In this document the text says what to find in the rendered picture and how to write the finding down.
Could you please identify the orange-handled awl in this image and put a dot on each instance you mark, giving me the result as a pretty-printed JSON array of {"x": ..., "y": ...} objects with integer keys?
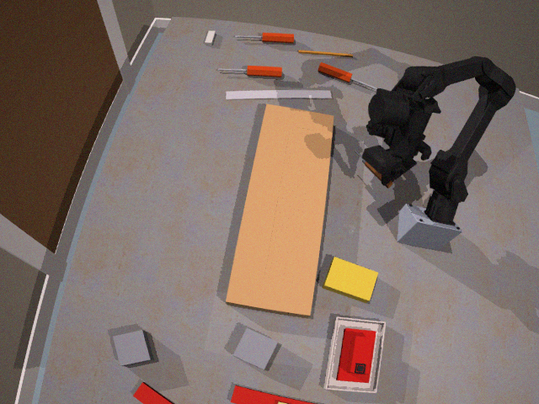
[
  {"x": 268, "y": 71},
  {"x": 335, "y": 72},
  {"x": 273, "y": 37}
]

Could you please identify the white flat strip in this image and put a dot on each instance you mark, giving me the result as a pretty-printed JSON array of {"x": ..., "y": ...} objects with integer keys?
[{"x": 261, "y": 94}]

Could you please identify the orange rectangular floor panel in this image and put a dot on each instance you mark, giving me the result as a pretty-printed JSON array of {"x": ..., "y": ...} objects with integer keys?
[{"x": 277, "y": 251}]

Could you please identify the brown-handled awl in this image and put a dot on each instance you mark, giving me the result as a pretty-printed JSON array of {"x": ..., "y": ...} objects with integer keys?
[{"x": 379, "y": 176}]

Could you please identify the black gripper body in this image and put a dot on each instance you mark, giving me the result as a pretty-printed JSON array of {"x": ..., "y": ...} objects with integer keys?
[{"x": 404, "y": 144}]

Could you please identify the yellow rectangular block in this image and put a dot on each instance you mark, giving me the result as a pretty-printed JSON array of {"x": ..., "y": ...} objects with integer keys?
[{"x": 351, "y": 280}]

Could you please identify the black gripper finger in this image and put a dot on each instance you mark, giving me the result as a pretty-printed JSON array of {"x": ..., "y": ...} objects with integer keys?
[
  {"x": 405, "y": 166},
  {"x": 389, "y": 176}
]

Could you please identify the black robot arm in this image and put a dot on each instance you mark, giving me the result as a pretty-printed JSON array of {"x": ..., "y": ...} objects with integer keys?
[{"x": 407, "y": 105}]

